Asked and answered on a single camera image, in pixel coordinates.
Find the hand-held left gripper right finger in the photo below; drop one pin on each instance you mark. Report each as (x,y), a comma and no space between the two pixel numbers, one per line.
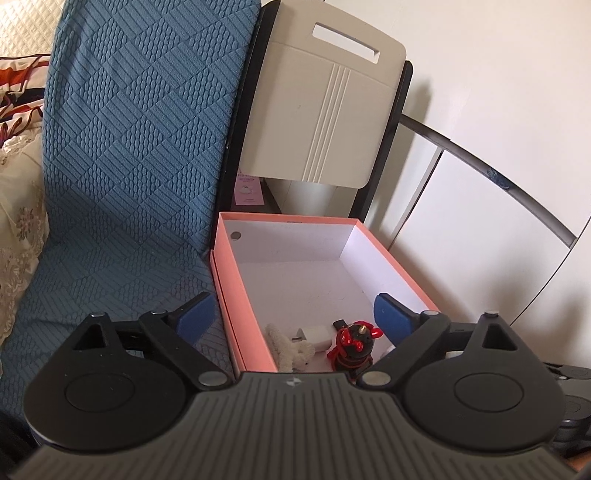
(392,321)

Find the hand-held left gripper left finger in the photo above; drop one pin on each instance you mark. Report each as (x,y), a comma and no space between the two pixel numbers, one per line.
(196,321)

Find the red black figurine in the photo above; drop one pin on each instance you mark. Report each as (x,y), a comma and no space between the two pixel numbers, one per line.
(355,341)

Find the large white charger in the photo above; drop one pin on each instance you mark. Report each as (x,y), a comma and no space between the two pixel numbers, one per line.
(316,339)

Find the white coral-shaped toy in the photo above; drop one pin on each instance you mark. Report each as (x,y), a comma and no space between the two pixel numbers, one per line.
(284,346)

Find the pink cardboard box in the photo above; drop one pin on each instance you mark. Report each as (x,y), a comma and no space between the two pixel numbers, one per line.
(286,277)

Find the beige folding chair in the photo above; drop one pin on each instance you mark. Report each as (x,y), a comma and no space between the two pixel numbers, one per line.
(231,175)

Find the blue textured seat cover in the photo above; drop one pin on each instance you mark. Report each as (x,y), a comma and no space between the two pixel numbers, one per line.
(138,138)

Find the floral cream quilt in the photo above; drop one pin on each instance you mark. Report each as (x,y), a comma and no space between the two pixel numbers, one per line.
(18,230)

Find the cream plastic folding board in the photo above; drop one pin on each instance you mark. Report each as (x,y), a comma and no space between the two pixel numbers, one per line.
(295,115)

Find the red striped blanket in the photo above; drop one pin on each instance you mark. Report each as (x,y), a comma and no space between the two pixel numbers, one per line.
(18,92)

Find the cream quilted cloth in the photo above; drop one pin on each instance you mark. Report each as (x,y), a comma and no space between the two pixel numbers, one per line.
(23,23)

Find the grey metal rail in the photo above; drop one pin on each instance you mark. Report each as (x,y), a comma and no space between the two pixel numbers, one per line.
(461,147)

